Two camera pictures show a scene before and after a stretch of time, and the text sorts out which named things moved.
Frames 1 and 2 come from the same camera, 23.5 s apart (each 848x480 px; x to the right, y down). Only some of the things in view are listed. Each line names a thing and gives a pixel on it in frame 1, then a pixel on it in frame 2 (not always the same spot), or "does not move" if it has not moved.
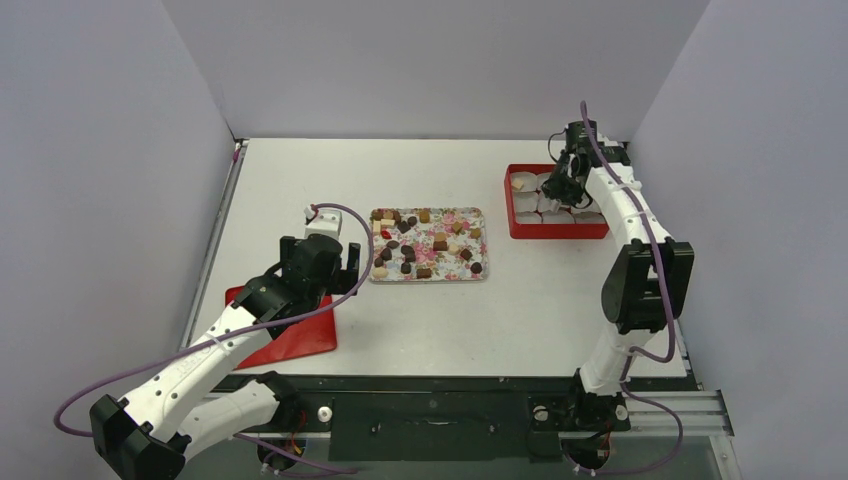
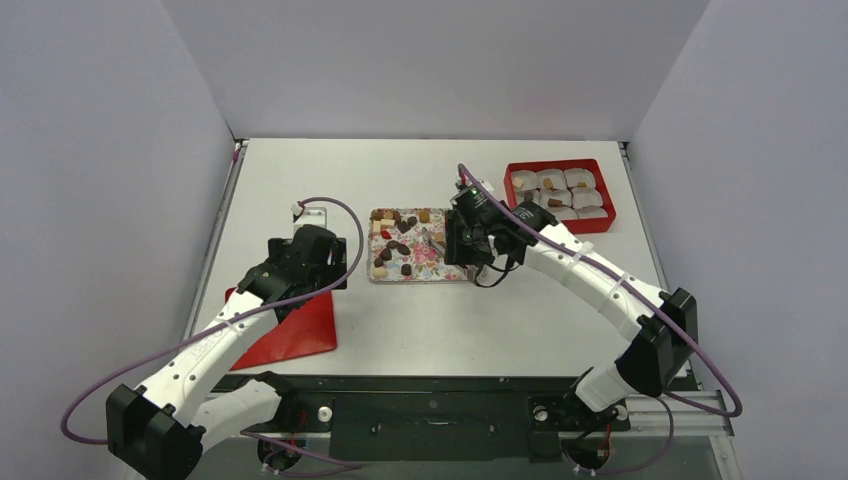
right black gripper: x=565 y=181 to x=454 y=237
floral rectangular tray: x=429 y=244 does not move
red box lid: x=314 y=334 does not move
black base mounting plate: x=436 y=420 does not move
